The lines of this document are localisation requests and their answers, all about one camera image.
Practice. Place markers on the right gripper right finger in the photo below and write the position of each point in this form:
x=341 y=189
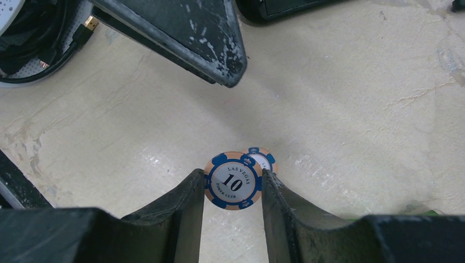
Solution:
x=298 y=231

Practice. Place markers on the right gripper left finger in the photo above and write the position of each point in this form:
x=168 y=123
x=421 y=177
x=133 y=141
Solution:
x=166 y=230

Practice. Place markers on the white perforated cable spool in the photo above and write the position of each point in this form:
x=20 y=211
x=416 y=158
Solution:
x=39 y=37

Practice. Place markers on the blue ten chip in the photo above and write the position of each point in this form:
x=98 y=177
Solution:
x=263 y=157
x=233 y=180

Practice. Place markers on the black table front rail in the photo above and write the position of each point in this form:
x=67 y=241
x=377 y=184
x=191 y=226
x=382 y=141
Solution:
x=17 y=192

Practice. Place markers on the black poker set case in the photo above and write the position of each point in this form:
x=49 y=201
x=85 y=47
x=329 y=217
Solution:
x=266 y=11

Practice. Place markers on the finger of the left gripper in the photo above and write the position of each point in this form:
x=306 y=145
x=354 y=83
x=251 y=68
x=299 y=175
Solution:
x=202 y=37

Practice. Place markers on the green plastic faucet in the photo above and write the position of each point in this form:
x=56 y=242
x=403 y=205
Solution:
x=426 y=213

